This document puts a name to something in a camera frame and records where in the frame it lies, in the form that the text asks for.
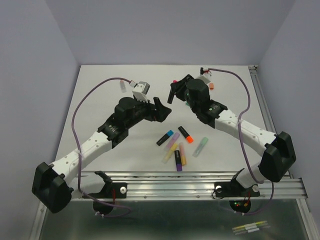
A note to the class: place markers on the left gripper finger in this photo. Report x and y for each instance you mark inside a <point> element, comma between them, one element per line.
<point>161,113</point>
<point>157,103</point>

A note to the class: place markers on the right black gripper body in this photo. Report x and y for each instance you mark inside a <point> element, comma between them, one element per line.
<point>191,103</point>

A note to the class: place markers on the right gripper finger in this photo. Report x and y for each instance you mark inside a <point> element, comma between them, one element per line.
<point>171,96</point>
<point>181,86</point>

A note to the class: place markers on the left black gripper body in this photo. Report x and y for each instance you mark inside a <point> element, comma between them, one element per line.
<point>142,111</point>

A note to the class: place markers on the orange pen cap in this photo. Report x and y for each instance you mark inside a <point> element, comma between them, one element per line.
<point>211,86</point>

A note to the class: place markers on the clear marker orange tip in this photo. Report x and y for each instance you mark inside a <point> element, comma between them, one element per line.
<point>123,86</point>

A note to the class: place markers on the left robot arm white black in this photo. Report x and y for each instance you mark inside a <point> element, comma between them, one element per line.
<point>51,182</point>

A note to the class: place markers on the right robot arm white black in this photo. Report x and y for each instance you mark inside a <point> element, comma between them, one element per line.
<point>276,150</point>

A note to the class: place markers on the black highlighter blue cap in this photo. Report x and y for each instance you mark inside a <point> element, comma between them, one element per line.
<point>165,137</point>

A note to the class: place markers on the pastel purple highlighter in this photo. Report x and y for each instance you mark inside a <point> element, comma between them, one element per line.
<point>172,141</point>

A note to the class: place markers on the black highlighter orange cap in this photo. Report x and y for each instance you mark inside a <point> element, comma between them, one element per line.
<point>185,134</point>

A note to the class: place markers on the black highlighter purple cap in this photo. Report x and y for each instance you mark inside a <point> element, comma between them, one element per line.
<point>178,160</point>

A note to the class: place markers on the pastel green highlighter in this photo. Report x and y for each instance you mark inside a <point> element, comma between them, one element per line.
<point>200,147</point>

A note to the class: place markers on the pastel orange yellow highlighter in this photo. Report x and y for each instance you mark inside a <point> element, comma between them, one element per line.
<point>182,154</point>

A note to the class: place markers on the pens on lower shelf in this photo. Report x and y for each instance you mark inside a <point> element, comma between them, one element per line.
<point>250,227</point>

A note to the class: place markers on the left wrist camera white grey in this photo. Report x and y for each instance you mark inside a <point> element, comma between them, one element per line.
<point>140,91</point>

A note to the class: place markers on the aluminium rail right side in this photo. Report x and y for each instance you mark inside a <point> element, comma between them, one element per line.
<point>267,118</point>

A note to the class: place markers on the aluminium rail frame front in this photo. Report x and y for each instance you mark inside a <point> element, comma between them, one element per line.
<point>195,185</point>

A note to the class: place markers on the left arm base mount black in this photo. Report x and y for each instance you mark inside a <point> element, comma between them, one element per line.
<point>104,201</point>

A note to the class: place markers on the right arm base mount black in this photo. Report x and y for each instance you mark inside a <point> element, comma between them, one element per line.
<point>233,189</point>

